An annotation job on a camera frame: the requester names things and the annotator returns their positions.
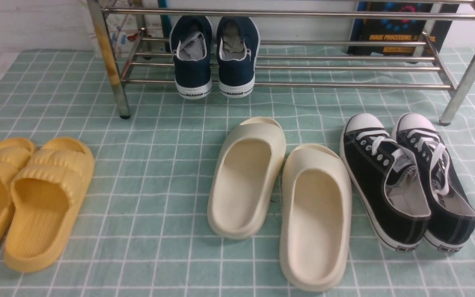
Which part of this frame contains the dark image processing book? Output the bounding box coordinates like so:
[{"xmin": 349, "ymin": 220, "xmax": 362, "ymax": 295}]
[{"xmin": 347, "ymin": 1, "xmax": 452, "ymax": 57}]

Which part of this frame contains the cream foam slipper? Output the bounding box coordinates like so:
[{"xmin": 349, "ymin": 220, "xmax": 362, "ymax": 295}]
[
  {"xmin": 279, "ymin": 144, "xmax": 352, "ymax": 292},
  {"xmin": 207, "ymin": 117, "xmax": 287, "ymax": 240}
]

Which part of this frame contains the right black canvas sneaker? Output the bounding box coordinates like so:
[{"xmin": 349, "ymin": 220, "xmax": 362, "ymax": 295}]
[{"xmin": 392, "ymin": 113, "xmax": 475, "ymax": 253}]

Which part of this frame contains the navy canvas shoe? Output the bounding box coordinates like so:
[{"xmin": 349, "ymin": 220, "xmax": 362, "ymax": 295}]
[
  {"xmin": 216, "ymin": 16, "xmax": 261, "ymax": 98},
  {"xmin": 169, "ymin": 16, "xmax": 215, "ymax": 100}
]

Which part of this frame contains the white printed paper bag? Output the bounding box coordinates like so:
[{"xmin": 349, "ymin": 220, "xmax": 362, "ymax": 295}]
[{"xmin": 79, "ymin": 0, "xmax": 164, "ymax": 59}]

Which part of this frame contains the teal vertical pole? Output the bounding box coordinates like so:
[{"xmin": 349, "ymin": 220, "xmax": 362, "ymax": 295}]
[{"xmin": 157, "ymin": 0, "xmax": 172, "ymax": 53}]

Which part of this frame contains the left cream foam slipper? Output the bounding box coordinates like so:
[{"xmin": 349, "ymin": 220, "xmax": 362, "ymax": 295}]
[{"xmin": 207, "ymin": 117, "xmax": 287, "ymax": 240}]

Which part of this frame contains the left black canvas sneaker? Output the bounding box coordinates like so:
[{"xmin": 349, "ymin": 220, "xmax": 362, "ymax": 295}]
[{"xmin": 341, "ymin": 113, "xmax": 431, "ymax": 252}]

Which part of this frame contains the stainless steel shoe rack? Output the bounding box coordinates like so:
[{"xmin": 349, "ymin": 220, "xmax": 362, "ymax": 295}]
[{"xmin": 85, "ymin": 0, "xmax": 475, "ymax": 126}]

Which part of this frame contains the right yellow foam slipper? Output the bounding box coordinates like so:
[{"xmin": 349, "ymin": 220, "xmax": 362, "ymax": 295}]
[{"xmin": 4, "ymin": 137, "xmax": 95, "ymax": 273}]

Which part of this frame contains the green checkered tablecloth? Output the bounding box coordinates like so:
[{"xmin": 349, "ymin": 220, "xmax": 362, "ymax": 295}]
[{"xmin": 0, "ymin": 49, "xmax": 475, "ymax": 297}]

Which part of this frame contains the black canvas sneaker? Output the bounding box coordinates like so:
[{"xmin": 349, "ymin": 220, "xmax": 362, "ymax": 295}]
[
  {"xmin": 341, "ymin": 113, "xmax": 431, "ymax": 252},
  {"xmin": 392, "ymin": 113, "xmax": 475, "ymax": 253}
]

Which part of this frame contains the right cream foam slipper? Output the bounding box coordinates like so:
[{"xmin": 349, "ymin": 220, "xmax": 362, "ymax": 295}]
[{"xmin": 279, "ymin": 144, "xmax": 352, "ymax": 292}]

